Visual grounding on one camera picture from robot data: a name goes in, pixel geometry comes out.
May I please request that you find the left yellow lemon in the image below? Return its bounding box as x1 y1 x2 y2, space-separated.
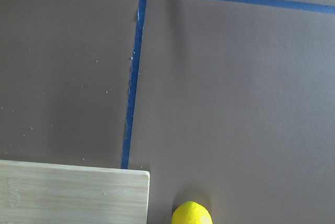
171 201 213 224

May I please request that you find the wooden cutting board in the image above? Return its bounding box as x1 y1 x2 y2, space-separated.
1 160 150 223

